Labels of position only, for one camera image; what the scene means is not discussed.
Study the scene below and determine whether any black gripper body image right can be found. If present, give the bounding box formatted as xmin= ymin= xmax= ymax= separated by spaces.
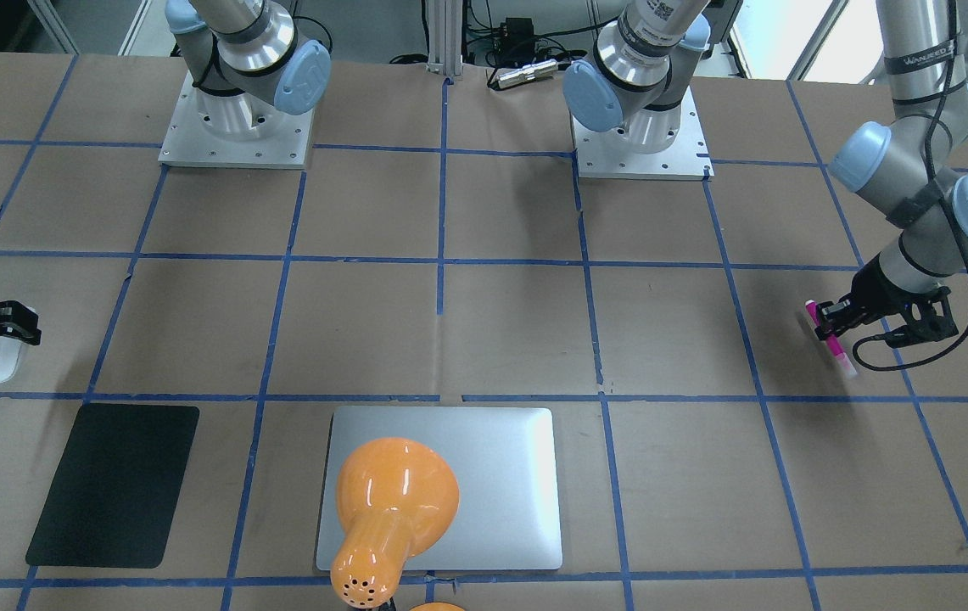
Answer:
xmin=848 ymin=259 xmax=960 ymax=348

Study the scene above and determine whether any orange desk lamp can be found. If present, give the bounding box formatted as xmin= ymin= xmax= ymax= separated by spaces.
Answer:
xmin=331 ymin=437 xmax=460 ymax=610

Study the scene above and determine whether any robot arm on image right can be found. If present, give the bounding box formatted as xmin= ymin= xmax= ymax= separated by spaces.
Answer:
xmin=562 ymin=1 xmax=968 ymax=350

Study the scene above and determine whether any black mousepad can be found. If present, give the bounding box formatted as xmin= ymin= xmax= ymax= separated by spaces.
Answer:
xmin=25 ymin=403 xmax=199 ymax=569

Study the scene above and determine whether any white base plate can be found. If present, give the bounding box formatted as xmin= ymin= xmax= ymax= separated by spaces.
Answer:
xmin=570 ymin=89 xmax=715 ymax=181
xmin=158 ymin=74 xmax=316 ymax=171

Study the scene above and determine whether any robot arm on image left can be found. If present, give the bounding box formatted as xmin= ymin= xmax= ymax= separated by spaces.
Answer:
xmin=0 ymin=1 xmax=332 ymax=345

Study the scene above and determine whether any silver notebook laptop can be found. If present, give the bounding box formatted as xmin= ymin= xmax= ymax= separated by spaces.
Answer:
xmin=316 ymin=405 xmax=562 ymax=572

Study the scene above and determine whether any aluminium frame post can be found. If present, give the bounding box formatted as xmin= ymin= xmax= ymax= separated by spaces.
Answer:
xmin=424 ymin=0 xmax=464 ymax=81

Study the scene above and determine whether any black power adapter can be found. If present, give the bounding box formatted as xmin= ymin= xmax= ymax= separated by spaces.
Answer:
xmin=499 ymin=17 xmax=534 ymax=45

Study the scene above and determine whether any silver metal cylinder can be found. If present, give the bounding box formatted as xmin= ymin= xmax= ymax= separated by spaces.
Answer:
xmin=489 ymin=59 xmax=560 ymax=92

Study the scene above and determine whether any pink pen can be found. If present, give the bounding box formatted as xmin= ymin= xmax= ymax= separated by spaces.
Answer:
xmin=804 ymin=300 xmax=859 ymax=378

